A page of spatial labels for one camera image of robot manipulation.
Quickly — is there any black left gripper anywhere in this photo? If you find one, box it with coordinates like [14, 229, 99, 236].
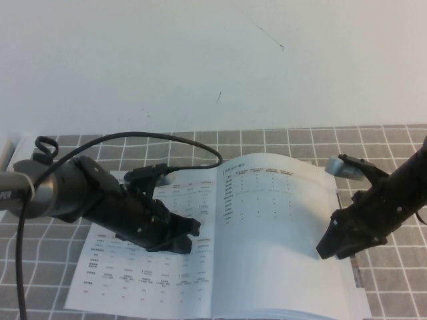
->
[78, 181, 201, 255]

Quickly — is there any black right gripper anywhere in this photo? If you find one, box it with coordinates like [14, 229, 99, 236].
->
[316, 176, 418, 262]

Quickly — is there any white product catalogue book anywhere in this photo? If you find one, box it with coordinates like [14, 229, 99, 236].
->
[65, 153, 371, 320]

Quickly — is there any grey white-checked tablecloth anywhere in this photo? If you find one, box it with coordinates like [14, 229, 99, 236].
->
[0, 125, 427, 320]

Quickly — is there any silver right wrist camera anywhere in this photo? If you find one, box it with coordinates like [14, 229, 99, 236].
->
[325, 153, 390, 187]

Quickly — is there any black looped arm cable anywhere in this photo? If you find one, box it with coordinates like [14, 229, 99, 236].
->
[34, 135, 59, 165]

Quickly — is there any black left wrist camera cable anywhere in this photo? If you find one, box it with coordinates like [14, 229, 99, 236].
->
[18, 131, 224, 320]

